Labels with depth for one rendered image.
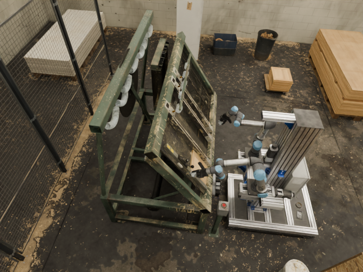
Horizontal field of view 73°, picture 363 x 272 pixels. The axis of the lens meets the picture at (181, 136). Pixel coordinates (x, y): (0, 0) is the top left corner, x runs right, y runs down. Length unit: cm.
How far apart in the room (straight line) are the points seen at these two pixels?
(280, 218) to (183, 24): 465
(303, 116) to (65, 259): 349
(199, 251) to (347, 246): 218
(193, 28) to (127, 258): 503
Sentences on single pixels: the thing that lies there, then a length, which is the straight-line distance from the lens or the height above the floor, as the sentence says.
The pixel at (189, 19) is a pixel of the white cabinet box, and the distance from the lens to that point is 634.
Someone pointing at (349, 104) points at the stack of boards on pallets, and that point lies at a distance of 605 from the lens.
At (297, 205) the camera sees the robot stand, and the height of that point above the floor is 21.
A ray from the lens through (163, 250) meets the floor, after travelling 385.
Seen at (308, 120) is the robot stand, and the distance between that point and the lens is 268.
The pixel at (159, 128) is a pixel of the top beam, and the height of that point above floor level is 193.
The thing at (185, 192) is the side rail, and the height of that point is 123.
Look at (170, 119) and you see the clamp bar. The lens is 274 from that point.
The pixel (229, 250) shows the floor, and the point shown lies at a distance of 393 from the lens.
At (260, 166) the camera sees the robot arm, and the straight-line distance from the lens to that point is 261.
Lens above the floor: 372
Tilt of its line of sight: 50 degrees down
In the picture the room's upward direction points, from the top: 3 degrees clockwise
